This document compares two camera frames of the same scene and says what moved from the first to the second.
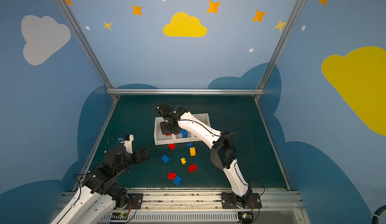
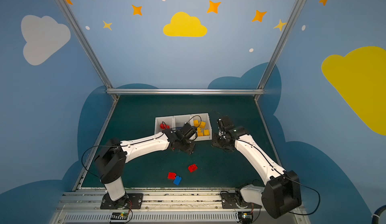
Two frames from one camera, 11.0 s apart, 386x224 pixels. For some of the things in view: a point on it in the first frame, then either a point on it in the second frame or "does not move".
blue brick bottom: (177, 180) does not move
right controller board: (247, 217) does not move
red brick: (192, 168) does not move
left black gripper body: (136, 155) to (185, 145)
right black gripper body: (167, 126) to (219, 142)
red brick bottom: (172, 176) does not move
